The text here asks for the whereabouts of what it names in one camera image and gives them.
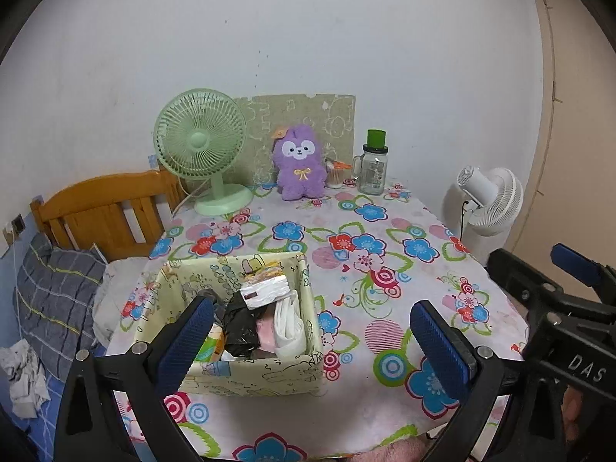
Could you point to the person's right hand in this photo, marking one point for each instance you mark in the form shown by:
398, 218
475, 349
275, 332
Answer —
572, 414

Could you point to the blue bed sheet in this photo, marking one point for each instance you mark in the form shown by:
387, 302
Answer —
45, 426

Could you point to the green desk fan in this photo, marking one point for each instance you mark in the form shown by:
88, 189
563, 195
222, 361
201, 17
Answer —
197, 139

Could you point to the small container orange lid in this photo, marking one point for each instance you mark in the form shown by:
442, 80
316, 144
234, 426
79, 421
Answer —
335, 178

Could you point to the colourful printed packet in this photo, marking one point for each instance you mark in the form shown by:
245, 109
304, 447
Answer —
209, 344

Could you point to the white pillow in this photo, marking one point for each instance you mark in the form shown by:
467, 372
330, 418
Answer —
120, 288

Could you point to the cartoon print packet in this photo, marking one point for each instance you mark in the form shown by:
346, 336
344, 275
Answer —
264, 293

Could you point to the white floor fan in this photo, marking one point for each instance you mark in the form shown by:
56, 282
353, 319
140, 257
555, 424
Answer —
500, 202

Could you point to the white cloth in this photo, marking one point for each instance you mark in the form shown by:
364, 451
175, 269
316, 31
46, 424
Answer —
24, 380
288, 332

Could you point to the glass jar green lid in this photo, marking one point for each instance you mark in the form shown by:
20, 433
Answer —
370, 178

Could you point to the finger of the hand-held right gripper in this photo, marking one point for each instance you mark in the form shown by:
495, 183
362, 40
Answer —
577, 264
519, 279

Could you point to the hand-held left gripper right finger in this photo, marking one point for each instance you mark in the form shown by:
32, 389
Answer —
440, 346

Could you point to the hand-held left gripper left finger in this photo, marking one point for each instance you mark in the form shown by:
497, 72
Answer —
185, 341

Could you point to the grey plaid pillow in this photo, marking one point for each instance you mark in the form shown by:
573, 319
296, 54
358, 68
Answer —
53, 298

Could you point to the pink cloth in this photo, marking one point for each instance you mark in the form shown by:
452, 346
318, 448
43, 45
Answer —
267, 334

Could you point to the patterned beige board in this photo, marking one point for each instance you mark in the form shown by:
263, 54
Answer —
269, 120

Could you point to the crumpled white cloth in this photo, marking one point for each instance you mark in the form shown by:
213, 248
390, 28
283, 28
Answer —
24, 380

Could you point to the purple plush toy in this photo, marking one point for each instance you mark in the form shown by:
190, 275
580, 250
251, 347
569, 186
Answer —
298, 178

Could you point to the black sock bundle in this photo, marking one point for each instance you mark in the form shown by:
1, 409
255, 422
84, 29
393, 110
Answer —
245, 327

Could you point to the beige door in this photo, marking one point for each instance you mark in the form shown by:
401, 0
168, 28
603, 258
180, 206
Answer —
577, 154

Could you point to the yellow fabric storage box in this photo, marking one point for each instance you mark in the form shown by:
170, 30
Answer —
250, 375

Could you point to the wooden chair back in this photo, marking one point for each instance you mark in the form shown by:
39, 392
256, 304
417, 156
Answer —
96, 207

